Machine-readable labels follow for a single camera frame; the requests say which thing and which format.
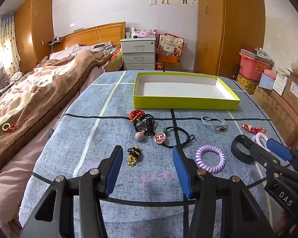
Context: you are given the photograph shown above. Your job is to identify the red gift bag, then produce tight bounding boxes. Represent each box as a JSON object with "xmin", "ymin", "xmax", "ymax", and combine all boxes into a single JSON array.
[{"xmin": 157, "ymin": 33, "xmax": 185, "ymax": 57}]

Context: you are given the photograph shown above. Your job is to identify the lime green cardboard box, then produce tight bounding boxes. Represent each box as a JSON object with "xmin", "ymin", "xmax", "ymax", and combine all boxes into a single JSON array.
[{"xmin": 133, "ymin": 71, "xmax": 240, "ymax": 110}]

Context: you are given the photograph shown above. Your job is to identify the yellow patterned tin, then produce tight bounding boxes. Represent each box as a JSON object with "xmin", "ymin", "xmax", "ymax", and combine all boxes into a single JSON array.
[{"xmin": 236, "ymin": 72, "xmax": 260, "ymax": 95}]

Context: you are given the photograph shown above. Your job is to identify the wooden headboard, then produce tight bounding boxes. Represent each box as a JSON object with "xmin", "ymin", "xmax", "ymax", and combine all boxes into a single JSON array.
[{"xmin": 50, "ymin": 21, "xmax": 126, "ymax": 55}]

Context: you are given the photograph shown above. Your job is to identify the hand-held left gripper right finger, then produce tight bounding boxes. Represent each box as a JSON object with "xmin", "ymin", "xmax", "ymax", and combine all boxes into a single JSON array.
[{"xmin": 172, "ymin": 146, "xmax": 276, "ymax": 238}]

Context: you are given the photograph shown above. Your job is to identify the blue spiral hair tie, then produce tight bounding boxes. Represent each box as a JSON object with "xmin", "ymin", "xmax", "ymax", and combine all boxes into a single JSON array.
[{"xmin": 259, "ymin": 139, "xmax": 271, "ymax": 153}]

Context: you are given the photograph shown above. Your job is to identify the floral curtain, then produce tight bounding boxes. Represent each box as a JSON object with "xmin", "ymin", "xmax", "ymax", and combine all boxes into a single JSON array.
[{"xmin": 0, "ymin": 11, "xmax": 21, "ymax": 73}]

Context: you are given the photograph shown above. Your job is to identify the labelled cardboard box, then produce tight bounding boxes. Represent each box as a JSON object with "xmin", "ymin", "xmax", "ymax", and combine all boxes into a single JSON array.
[{"xmin": 282, "ymin": 70, "xmax": 298, "ymax": 118}]

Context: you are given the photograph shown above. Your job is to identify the pink cosmetic boxes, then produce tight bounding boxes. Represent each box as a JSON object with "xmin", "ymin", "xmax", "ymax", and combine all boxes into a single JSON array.
[{"xmin": 129, "ymin": 27, "xmax": 157, "ymax": 39}]

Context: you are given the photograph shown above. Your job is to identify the striped flat box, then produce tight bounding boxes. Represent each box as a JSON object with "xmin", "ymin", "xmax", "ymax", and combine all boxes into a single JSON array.
[{"xmin": 241, "ymin": 48, "xmax": 274, "ymax": 65}]

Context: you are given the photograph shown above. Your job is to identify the brown plush bear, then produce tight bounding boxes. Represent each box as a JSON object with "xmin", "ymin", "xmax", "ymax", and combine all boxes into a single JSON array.
[{"xmin": 0, "ymin": 67, "xmax": 11, "ymax": 86}]

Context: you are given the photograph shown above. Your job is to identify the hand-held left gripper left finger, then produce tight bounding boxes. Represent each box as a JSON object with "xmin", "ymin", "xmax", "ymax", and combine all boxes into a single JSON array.
[{"xmin": 18, "ymin": 145, "xmax": 125, "ymax": 238}]

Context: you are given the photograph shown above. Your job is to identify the black hair tie pink ball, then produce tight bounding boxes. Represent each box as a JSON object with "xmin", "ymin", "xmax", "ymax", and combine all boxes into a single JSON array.
[{"xmin": 134, "ymin": 113, "xmax": 156, "ymax": 141}]

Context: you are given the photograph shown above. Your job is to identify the grey drawer nightstand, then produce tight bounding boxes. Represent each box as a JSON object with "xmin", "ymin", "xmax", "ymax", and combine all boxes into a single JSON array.
[{"xmin": 120, "ymin": 37, "xmax": 156, "ymax": 71}]

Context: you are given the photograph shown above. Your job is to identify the purple spiral hair tie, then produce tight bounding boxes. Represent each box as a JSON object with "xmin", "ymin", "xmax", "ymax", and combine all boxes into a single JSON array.
[{"xmin": 195, "ymin": 145, "xmax": 225, "ymax": 173}]

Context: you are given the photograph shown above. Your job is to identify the orange box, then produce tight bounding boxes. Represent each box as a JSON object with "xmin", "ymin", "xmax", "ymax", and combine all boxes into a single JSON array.
[{"xmin": 158, "ymin": 55, "xmax": 180, "ymax": 63}]

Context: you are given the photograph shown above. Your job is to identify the narrow wooden wardrobe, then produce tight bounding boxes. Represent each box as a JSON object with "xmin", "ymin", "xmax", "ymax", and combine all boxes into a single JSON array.
[{"xmin": 14, "ymin": 0, "xmax": 54, "ymax": 73}]

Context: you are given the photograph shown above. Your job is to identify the black hair tie round badge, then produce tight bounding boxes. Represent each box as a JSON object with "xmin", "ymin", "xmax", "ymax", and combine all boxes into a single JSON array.
[{"xmin": 154, "ymin": 126, "xmax": 196, "ymax": 147}]

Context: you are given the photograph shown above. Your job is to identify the wide wooden wardrobe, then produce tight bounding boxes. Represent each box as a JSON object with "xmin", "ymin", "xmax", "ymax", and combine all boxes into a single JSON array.
[{"xmin": 195, "ymin": 0, "xmax": 266, "ymax": 78}]

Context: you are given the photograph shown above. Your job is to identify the pale container pink lid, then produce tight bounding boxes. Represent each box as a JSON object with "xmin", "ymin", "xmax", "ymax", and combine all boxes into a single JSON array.
[{"xmin": 258, "ymin": 69, "xmax": 279, "ymax": 90}]

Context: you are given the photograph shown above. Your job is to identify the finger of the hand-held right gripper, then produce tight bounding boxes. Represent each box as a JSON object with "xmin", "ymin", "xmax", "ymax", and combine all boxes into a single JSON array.
[
  {"xmin": 247, "ymin": 142, "xmax": 288, "ymax": 172},
  {"xmin": 266, "ymin": 138, "xmax": 298, "ymax": 177}
]

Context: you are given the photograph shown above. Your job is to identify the pink bed sheet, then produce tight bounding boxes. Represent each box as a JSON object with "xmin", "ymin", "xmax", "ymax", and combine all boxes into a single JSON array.
[{"xmin": 0, "ymin": 129, "xmax": 65, "ymax": 238}]

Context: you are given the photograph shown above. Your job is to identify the pink spiral hair tie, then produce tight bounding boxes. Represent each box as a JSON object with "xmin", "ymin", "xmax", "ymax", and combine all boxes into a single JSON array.
[{"xmin": 254, "ymin": 132, "xmax": 267, "ymax": 144}]

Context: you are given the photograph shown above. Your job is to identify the bed with brown blanket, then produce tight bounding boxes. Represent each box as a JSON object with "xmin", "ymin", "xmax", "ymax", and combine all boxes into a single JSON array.
[{"xmin": 0, "ymin": 50, "xmax": 115, "ymax": 179}]

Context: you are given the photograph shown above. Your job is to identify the grey hair tie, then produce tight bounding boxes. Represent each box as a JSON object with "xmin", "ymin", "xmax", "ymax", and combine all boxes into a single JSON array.
[{"xmin": 201, "ymin": 116, "xmax": 228, "ymax": 132}]

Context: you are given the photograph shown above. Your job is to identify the small brown cardboard box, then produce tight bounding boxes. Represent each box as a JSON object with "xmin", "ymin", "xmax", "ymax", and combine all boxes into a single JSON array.
[{"xmin": 163, "ymin": 61, "xmax": 182, "ymax": 71}]

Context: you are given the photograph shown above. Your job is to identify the large cardboard box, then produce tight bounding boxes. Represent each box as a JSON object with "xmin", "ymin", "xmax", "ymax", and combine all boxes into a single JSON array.
[{"xmin": 253, "ymin": 85, "xmax": 298, "ymax": 149}]

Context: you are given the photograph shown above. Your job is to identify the pink plastic bucket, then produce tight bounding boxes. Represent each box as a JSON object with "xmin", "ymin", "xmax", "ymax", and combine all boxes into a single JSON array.
[{"xmin": 239, "ymin": 52, "xmax": 272, "ymax": 82}]

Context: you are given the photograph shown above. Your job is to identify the red knot charm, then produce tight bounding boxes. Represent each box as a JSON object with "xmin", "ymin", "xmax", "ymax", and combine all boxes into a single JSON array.
[{"xmin": 129, "ymin": 109, "xmax": 146, "ymax": 123}]

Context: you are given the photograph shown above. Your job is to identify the gold and black charm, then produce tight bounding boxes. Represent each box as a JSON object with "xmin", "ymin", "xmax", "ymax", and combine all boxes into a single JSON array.
[{"xmin": 127, "ymin": 147, "xmax": 142, "ymax": 168}]

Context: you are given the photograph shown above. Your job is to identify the red and gold charm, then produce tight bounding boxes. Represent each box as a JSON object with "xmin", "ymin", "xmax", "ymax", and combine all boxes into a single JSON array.
[{"xmin": 242, "ymin": 123, "xmax": 267, "ymax": 134}]

